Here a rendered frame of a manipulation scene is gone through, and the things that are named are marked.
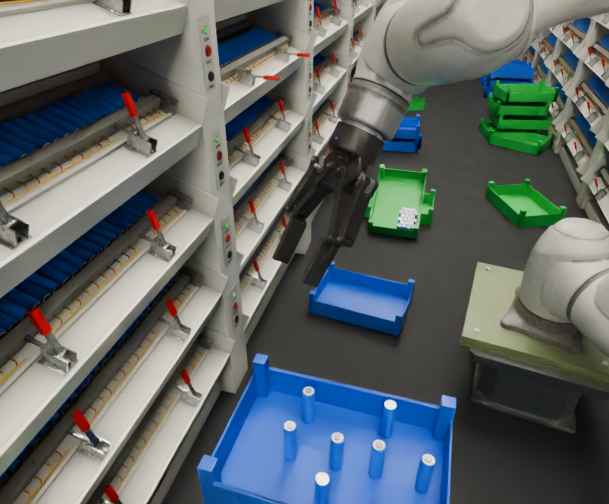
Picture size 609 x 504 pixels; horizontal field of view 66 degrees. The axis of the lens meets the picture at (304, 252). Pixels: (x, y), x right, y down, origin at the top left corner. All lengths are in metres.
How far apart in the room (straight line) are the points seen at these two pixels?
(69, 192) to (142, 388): 0.39
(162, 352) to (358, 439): 0.42
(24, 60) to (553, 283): 1.02
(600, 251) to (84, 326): 0.97
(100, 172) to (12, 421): 0.33
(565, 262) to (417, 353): 0.53
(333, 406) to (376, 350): 0.68
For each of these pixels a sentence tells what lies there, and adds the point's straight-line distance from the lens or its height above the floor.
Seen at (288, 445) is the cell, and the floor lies 0.44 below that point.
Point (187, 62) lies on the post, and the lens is 0.88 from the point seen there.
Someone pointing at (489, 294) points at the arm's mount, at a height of 0.23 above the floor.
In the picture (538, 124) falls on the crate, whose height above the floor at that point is 0.11.
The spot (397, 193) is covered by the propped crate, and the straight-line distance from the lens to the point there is 2.09.
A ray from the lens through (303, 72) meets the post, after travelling 1.55.
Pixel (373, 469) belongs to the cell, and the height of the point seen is 0.42.
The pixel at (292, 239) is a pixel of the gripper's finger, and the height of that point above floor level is 0.62.
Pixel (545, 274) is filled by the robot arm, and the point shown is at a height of 0.40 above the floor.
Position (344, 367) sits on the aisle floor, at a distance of 1.38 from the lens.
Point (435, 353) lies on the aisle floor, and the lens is 1.47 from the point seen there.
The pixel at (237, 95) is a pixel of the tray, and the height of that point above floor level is 0.74.
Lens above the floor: 1.01
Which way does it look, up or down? 33 degrees down
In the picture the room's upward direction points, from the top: straight up
